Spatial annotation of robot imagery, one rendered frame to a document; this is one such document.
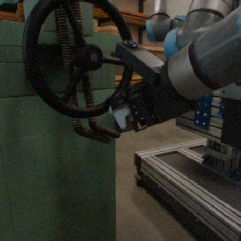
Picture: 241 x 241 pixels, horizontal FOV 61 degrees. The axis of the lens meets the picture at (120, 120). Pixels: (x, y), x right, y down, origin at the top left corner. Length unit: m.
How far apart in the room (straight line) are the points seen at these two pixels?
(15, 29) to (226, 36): 0.51
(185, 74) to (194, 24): 0.15
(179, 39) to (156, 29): 0.81
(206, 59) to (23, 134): 0.53
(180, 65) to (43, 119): 0.47
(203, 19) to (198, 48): 0.15
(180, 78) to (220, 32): 0.07
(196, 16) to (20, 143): 0.54
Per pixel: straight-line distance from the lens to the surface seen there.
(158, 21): 1.24
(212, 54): 0.27
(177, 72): 0.30
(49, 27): 0.56
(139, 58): 0.36
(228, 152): 1.17
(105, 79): 0.75
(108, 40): 0.76
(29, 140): 0.66
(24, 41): 0.45
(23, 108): 0.64
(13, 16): 0.78
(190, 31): 0.42
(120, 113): 0.43
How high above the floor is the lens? 0.79
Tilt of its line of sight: 15 degrees down
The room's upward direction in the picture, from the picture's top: straight up
